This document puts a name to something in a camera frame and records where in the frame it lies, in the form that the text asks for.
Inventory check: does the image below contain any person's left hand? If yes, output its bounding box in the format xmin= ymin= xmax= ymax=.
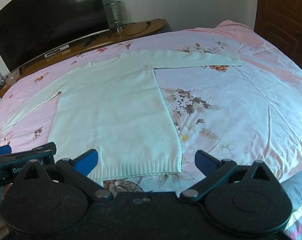
xmin=0 ymin=183 xmax=12 ymax=240

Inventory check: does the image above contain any wooden tv bench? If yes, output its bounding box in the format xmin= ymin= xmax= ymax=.
xmin=13 ymin=18 xmax=167 ymax=81

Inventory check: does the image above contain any dark wooden door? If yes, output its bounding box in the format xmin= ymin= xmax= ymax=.
xmin=254 ymin=0 xmax=302 ymax=69

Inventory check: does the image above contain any black curved television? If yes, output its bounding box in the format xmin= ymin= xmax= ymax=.
xmin=0 ymin=0 xmax=109 ymax=72

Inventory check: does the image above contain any white knit sweater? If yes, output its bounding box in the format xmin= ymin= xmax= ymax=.
xmin=2 ymin=50 xmax=240 ymax=181

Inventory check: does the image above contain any silver set-top box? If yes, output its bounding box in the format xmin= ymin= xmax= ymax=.
xmin=44 ymin=44 xmax=69 ymax=59

